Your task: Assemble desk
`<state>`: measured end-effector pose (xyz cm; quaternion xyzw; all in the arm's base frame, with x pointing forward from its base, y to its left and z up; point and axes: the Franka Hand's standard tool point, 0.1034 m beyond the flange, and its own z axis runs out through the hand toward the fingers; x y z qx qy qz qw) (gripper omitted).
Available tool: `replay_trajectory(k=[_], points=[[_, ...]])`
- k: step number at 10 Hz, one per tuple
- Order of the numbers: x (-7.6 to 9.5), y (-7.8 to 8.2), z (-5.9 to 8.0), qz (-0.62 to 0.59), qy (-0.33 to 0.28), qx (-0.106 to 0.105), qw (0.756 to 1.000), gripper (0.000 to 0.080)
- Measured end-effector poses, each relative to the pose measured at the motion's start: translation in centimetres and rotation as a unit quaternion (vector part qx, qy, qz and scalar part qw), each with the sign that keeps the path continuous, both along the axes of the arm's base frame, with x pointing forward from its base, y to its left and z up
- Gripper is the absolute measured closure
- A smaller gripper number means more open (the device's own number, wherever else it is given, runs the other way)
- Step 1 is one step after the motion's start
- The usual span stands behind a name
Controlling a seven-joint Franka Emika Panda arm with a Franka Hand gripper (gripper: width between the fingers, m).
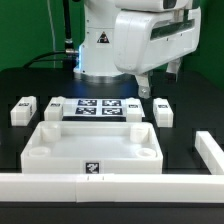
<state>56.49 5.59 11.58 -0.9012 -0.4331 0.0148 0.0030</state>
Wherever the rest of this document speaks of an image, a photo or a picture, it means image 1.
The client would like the white fence bar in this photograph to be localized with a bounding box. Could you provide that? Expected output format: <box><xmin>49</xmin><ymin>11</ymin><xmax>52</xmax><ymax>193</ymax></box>
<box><xmin>0</xmin><ymin>173</ymin><xmax>224</xmax><ymax>203</ymax></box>
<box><xmin>195</xmin><ymin>131</ymin><xmax>224</xmax><ymax>175</ymax></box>

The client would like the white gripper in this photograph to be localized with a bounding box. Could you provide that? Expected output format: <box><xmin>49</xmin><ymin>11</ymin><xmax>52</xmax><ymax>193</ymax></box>
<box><xmin>113</xmin><ymin>8</ymin><xmax>201</xmax><ymax>99</ymax></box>

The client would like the thin white cable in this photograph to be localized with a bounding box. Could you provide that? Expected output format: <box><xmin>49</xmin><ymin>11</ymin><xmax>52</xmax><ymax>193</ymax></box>
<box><xmin>46</xmin><ymin>0</ymin><xmax>57</xmax><ymax>69</ymax></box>

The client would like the white front fence bar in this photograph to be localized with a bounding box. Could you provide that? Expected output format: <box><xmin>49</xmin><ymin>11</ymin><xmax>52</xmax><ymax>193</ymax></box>
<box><xmin>0</xmin><ymin>173</ymin><xmax>224</xmax><ymax>203</ymax></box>

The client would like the white right fence bar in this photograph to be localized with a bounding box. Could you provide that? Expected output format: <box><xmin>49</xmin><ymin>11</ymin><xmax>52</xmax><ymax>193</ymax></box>
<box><xmin>195</xmin><ymin>131</ymin><xmax>224</xmax><ymax>175</ymax></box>

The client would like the white desk top tray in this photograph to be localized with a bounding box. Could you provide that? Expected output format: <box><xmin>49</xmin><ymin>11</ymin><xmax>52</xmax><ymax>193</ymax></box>
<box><xmin>21</xmin><ymin>121</ymin><xmax>163</xmax><ymax>174</ymax></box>

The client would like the black cable horizontal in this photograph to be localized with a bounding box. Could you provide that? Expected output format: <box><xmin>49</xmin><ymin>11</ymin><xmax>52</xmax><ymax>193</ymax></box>
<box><xmin>22</xmin><ymin>49</ymin><xmax>80</xmax><ymax>69</ymax></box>

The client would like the white marker sheet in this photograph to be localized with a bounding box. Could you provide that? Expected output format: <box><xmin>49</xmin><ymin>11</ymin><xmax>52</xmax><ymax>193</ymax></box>
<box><xmin>63</xmin><ymin>98</ymin><xmax>145</xmax><ymax>117</ymax></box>

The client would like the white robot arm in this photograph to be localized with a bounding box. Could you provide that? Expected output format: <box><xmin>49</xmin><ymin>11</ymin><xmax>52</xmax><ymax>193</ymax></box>
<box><xmin>74</xmin><ymin>0</ymin><xmax>201</xmax><ymax>98</ymax></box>

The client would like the black cable vertical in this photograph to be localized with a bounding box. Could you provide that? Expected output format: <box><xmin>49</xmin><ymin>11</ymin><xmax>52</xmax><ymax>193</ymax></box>
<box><xmin>62</xmin><ymin>0</ymin><xmax>75</xmax><ymax>69</ymax></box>

